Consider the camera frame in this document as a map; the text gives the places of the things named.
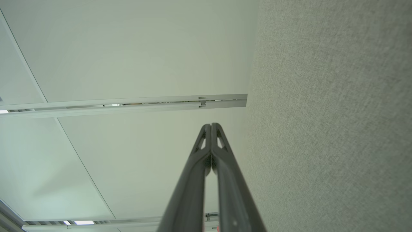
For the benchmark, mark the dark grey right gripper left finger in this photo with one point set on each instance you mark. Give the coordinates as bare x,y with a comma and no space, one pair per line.
186,199

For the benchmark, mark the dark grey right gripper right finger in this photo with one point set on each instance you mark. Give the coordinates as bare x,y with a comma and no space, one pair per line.
235,206

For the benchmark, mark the grey metal frame post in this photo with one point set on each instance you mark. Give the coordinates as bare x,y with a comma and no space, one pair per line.
96,225

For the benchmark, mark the grey double partition post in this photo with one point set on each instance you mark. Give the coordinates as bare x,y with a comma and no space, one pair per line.
64,112

